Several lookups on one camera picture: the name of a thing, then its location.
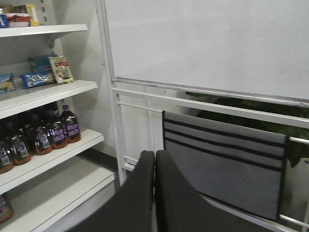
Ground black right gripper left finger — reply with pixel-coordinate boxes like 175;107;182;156
68;151;155;232

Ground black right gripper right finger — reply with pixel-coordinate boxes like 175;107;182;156
155;150;265;232

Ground grey fabric pocket organizer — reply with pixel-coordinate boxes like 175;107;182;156
162;111;289;221

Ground purple cap juice bottle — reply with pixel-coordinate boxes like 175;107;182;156
30;114;53;155
60;104;81;144
46;109;68;149

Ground green white snack bag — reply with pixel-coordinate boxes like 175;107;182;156
49;56;74;85

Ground white rolling whiteboard stand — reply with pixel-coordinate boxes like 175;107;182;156
95;0;309;232

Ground blue cookie package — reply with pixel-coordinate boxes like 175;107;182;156
20;72;55;88

